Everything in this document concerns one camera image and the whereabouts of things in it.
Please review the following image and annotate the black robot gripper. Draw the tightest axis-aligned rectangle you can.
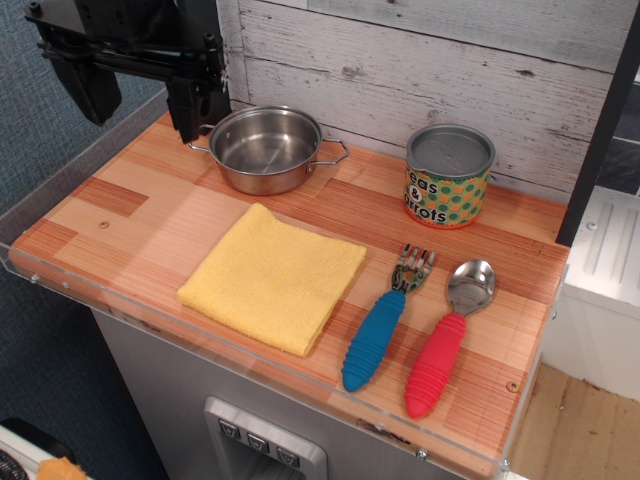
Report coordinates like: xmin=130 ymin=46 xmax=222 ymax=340
xmin=24 ymin=1 xmax=230 ymax=144

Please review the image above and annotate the small stainless steel pot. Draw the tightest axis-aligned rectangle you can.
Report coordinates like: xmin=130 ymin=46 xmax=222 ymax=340
xmin=188 ymin=106 xmax=350 ymax=196

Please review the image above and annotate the folded yellow towel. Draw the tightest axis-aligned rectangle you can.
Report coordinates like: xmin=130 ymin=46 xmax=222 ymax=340
xmin=177 ymin=204 xmax=366 ymax=357

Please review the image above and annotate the peas and carrots toy can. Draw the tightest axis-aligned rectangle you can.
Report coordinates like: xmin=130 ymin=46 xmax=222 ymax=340
xmin=403 ymin=124 xmax=496 ymax=230

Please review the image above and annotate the grey toy fridge cabinet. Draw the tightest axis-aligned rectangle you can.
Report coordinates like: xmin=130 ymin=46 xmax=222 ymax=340
xmin=94 ymin=311 xmax=510 ymax=479

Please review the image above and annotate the clear acrylic table guard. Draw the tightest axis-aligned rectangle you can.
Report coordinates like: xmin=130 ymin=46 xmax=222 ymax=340
xmin=1 ymin=96 xmax=568 ymax=479

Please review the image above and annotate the orange plush item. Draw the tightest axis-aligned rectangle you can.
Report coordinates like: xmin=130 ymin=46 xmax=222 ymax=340
xmin=36 ymin=458 xmax=86 ymax=480

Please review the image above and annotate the white toy cabinet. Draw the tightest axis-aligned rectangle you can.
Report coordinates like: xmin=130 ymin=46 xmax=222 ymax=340
xmin=541 ymin=187 xmax=639 ymax=400

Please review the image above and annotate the blue handled toy fork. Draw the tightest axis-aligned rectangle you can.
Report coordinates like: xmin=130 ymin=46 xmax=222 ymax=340
xmin=341 ymin=244 xmax=436 ymax=392

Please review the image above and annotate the red handled toy spoon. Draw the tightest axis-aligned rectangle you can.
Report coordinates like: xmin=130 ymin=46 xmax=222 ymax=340
xmin=404 ymin=259 xmax=496 ymax=419

